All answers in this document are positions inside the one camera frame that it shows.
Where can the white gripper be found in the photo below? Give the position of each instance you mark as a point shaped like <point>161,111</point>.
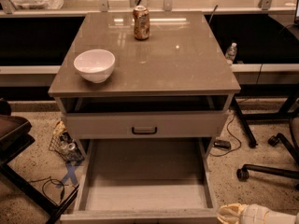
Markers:
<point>252,214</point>

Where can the grey drawer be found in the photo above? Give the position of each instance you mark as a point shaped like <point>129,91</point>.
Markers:
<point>145,181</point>
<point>145,124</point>

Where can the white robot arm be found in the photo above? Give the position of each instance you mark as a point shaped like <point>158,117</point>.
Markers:
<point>274,217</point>

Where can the grey drawer cabinet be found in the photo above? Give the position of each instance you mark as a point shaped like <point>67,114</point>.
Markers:
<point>180,68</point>

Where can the grey top drawer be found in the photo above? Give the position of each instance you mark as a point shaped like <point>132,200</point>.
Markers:
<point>145,124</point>

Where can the black office chair base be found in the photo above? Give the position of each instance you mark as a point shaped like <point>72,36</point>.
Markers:
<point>292,147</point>

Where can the black power adapter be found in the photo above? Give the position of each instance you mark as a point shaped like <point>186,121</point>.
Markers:
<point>222,144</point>

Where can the black table leg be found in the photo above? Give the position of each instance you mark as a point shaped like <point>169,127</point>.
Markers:
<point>246,128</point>

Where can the clear plastic water bottle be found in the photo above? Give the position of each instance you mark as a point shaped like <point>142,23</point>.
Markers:
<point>231,53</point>

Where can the blue tape cross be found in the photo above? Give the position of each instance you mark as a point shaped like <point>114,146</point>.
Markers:
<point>71,167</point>

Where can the white ceramic bowl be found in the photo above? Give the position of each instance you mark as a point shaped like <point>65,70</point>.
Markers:
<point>95,65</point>

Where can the orange soda can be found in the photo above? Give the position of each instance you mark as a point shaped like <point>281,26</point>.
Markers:
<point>141,17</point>

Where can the dark chair on left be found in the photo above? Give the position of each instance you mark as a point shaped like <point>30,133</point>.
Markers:
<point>14,139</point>

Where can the wire basket with bottles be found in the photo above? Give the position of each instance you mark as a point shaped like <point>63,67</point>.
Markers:
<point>62,144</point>

